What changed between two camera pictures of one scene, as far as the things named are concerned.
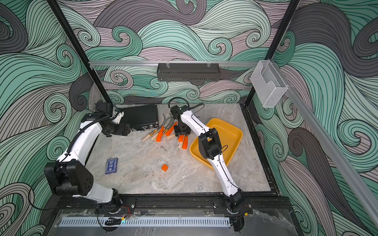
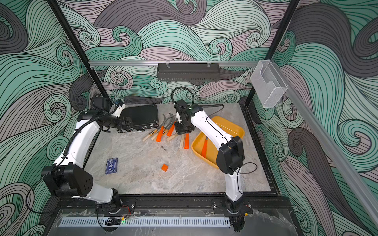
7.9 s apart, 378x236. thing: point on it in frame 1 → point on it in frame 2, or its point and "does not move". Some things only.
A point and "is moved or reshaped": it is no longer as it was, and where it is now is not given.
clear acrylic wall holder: x=268 y=84 does not move
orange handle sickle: x=185 y=142 does not move
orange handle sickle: x=180 y=138 is moved or reshaped
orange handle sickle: x=159 y=134 does not move
